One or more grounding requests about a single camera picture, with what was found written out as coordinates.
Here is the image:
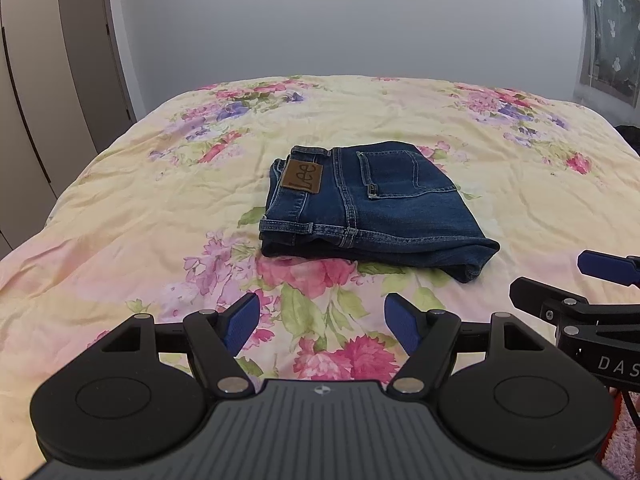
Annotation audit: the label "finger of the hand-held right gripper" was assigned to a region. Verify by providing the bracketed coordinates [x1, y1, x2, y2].
[576, 250, 640, 287]
[509, 277, 593, 333]

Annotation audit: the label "blue denim pants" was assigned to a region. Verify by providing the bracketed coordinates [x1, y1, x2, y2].
[258, 144, 501, 285]

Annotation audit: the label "pink fluffy rug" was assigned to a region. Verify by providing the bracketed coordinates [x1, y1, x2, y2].
[599, 392, 640, 480]

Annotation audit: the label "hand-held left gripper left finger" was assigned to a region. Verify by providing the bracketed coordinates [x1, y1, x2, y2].
[87, 292, 261, 395]

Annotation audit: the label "dark cloth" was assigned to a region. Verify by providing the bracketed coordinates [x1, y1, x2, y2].
[617, 125, 640, 155]

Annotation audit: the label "grey patterned curtain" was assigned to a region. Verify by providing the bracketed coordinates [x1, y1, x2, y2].
[579, 0, 640, 107]

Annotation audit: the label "beige door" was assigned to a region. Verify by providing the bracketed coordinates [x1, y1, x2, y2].
[56, 0, 137, 155]

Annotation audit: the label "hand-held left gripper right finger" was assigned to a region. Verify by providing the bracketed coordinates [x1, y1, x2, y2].
[384, 294, 556, 395]

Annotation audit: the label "floral bedspread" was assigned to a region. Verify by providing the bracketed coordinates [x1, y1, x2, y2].
[0, 75, 640, 466]

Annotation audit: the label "beige wardrobe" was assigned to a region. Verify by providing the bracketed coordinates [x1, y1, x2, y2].
[0, 0, 101, 256]

